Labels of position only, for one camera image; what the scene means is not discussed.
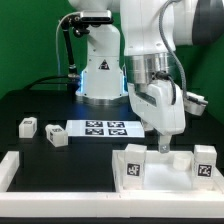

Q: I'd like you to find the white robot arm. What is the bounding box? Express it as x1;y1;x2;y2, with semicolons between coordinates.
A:
68;0;224;153

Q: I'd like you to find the white square tabletop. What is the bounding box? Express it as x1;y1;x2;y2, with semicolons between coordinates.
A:
112;150;224;194

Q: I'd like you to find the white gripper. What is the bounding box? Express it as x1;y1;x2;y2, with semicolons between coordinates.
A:
128;80;185;153

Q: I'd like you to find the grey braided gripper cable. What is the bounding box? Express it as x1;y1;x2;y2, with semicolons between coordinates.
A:
157;0;190;104

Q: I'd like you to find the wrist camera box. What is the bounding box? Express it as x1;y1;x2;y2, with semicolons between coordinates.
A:
184;92;208;116

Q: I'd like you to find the white U-shaped fence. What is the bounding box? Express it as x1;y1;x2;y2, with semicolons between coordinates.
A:
0;151;224;218

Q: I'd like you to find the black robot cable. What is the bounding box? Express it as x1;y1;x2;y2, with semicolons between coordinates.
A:
22;15;83;92

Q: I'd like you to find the white sheet with tags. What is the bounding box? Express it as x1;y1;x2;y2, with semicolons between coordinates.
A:
66;120;145;138

